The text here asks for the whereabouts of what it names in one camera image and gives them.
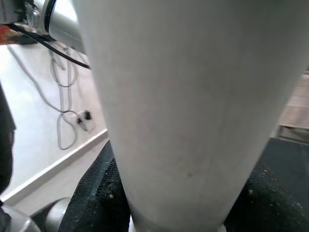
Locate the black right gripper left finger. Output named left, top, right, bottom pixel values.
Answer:
left=59, top=141, right=132, bottom=232

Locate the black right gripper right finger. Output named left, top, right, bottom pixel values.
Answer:
left=224, top=159, right=309, bottom=232

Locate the white plastic table leg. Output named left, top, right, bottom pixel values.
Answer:
left=72, top=0, right=309, bottom=232

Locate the black hanging power cord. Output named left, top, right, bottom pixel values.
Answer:
left=8, top=45, right=80, bottom=151

